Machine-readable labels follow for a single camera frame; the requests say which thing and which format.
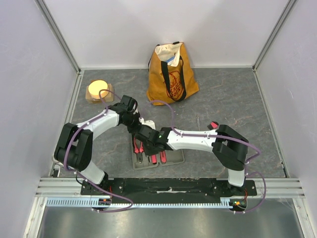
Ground red black pliers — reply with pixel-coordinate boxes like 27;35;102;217
133;137;144;163

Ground red phillips screwdriver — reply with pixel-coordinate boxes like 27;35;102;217
150;155;157;164

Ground red utility knife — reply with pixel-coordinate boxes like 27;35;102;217
160;151;167;164

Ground grey plastic tool case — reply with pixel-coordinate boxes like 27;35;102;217
131;137;185;170

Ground small red black holder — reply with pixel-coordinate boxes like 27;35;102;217
207;121;219;130

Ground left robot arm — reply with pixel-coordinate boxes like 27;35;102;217
53;95;141;195

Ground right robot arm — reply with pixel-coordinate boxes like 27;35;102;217
135;124;249;195

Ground wooden block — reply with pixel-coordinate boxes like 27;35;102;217
85;86;114;104

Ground yellow tote bag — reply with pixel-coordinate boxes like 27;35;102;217
146;42;199;106

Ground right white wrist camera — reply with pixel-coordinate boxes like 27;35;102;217
139;118;156;129

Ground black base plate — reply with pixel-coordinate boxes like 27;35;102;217
81;177;258;204

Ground grey cable duct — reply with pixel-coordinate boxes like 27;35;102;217
46;197;235;209

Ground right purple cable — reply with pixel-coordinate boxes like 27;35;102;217
150;100;267;214

